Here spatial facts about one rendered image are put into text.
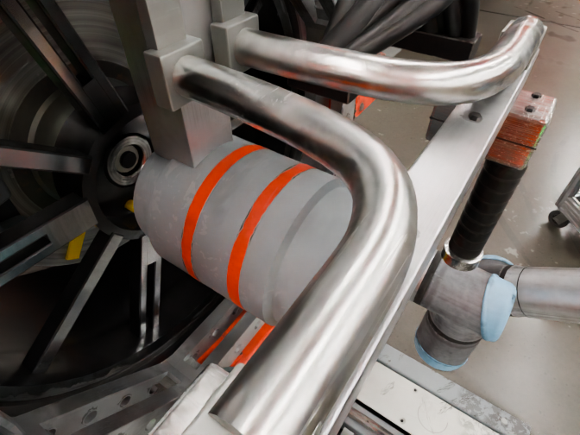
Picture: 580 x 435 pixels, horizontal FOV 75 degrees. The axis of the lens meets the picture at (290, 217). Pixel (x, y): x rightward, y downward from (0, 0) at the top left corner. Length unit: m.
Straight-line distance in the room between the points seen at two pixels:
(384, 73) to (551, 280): 0.53
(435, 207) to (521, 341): 1.25
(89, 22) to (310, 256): 0.34
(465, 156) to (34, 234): 0.34
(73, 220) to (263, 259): 0.20
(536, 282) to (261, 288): 0.53
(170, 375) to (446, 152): 0.43
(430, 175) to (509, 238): 1.51
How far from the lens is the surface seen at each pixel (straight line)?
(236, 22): 0.30
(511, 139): 0.38
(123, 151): 0.47
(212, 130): 0.33
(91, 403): 0.47
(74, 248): 0.55
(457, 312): 0.60
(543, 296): 0.72
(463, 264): 0.48
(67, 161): 0.38
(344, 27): 0.32
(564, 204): 1.77
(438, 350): 0.70
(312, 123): 0.19
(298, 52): 0.27
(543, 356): 1.44
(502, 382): 1.34
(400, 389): 1.14
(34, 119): 0.47
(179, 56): 0.26
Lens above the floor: 1.11
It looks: 45 degrees down
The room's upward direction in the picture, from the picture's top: straight up
